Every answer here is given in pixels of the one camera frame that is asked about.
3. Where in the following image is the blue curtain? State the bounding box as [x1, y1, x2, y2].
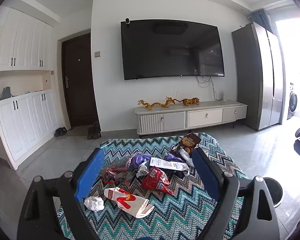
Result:
[251, 9, 272, 33]

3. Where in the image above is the hanging television cable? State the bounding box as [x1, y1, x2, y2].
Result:
[195, 76, 215, 100]

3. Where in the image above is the white built-in cabinet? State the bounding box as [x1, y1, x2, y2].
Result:
[0, 6, 62, 170]

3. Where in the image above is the grey wrapper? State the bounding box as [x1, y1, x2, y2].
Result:
[136, 161, 150, 178]

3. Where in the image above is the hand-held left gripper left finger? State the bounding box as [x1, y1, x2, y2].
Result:
[16, 147, 105, 240]

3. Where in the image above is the golden tiger figurine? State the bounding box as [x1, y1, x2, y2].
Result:
[182, 97, 200, 106]

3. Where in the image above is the red snack packet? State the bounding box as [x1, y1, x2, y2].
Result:
[141, 166, 174, 196]

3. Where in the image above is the zigzag knitted blanket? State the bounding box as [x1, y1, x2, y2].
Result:
[56, 132, 249, 240]

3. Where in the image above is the brown snack bag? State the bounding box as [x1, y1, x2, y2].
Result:
[170, 133, 202, 157]

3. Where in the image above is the clear plastic bag red print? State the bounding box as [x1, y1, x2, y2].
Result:
[99, 159, 138, 184]

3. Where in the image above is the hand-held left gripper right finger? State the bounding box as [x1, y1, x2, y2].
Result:
[191, 148, 284, 240]

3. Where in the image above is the dark brown door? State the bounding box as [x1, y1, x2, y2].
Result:
[61, 32, 98, 128]

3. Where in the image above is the white printed paper pack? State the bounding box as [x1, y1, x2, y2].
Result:
[149, 157, 190, 178]

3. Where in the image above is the grey refrigerator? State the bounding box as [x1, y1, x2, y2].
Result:
[231, 22, 285, 131]

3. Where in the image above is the wall-mounted black television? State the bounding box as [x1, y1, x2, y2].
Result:
[120, 19, 225, 81]

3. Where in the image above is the round white trash bin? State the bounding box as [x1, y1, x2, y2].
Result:
[261, 177, 283, 208]

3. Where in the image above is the washing machine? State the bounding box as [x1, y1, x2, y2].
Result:
[287, 82, 298, 120]

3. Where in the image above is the white red paper bag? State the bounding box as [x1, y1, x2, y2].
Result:
[104, 187, 154, 218]

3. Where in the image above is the grey bag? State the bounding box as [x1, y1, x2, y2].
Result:
[0, 86, 13, 102]

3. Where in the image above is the white television cabinet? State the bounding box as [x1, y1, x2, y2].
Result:
[134, 100, 248, 137]

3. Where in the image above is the golden dragon figurine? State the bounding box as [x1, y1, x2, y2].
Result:
[137, 96, 183, 111]

